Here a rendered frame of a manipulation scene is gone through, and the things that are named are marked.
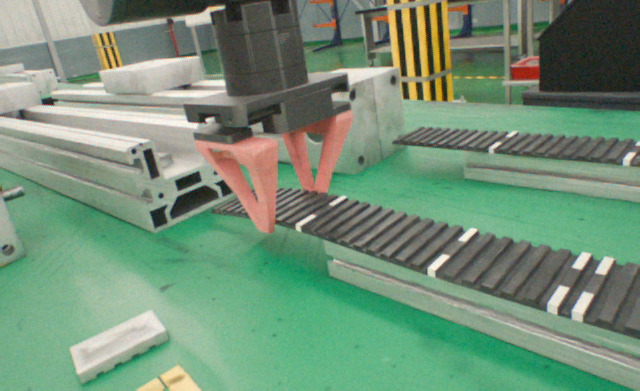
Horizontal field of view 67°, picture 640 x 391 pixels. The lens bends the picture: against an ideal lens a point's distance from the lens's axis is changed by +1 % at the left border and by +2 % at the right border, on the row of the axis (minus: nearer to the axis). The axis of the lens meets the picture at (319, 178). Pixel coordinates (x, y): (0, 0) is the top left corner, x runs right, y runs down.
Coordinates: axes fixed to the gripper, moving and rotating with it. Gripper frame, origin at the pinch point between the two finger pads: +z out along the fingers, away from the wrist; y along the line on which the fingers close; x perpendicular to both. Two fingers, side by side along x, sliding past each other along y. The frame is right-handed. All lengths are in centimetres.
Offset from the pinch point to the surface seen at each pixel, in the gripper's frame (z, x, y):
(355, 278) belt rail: 3.0, 7.2, 1.6
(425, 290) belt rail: 2.7, 12.1, 0.9
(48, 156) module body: -1.6, -38.8, 4.8
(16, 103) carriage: -6, -72, -1
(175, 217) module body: 3.2, -15.4, 1.9
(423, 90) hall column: 54, -177, -291
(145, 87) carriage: -6.3, -47.3, -13.7
